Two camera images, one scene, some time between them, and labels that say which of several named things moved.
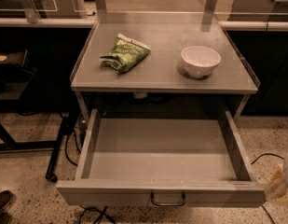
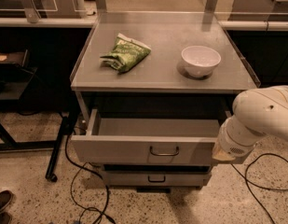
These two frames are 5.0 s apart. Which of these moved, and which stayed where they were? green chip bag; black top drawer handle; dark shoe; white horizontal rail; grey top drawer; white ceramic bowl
Moved: grey top drawer; black top drawer handle
Stayed: green chip bag; white horizontal rail; white ceramic bowl; dark shoe
